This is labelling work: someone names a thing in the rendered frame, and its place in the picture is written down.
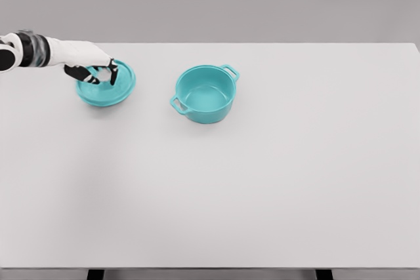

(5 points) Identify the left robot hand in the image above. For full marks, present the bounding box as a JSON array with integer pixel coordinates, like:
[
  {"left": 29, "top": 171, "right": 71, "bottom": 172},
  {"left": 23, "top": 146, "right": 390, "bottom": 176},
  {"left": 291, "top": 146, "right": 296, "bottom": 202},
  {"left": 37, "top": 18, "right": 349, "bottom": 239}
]
[{"left": 63, "top": 41, "right": 118, "bottom": 86}]

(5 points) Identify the teal pot lid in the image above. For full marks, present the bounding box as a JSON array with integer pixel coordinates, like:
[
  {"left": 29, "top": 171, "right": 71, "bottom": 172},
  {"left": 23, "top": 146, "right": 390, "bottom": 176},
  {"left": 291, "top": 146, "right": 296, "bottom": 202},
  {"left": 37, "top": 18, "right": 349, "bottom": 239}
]
[{"left": 75, "top": 59, "right": 137, "bottom": 108}]

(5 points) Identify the teal pot with handles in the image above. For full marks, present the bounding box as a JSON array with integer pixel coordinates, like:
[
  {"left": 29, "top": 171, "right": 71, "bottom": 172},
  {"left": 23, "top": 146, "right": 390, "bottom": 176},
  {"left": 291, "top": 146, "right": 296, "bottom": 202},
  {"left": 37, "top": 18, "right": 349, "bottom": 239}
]
[{"left": 169, "top": 64, "right": 241, "bottom": 125}]

